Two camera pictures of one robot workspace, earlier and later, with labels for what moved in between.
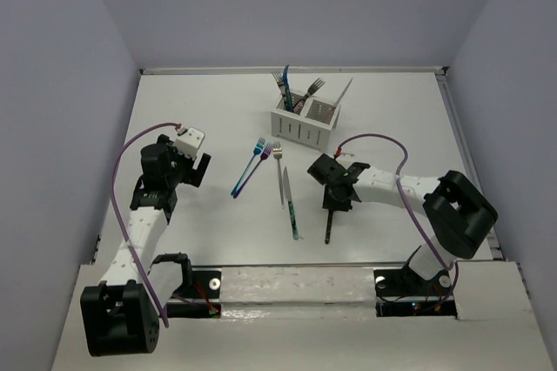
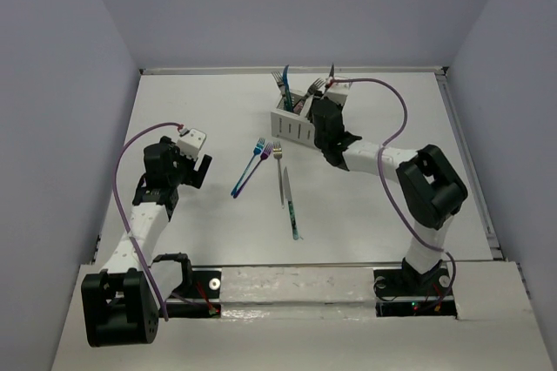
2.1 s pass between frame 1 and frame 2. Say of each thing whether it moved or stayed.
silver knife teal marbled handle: stayed
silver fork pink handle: stayed
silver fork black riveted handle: stayed
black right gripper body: moved
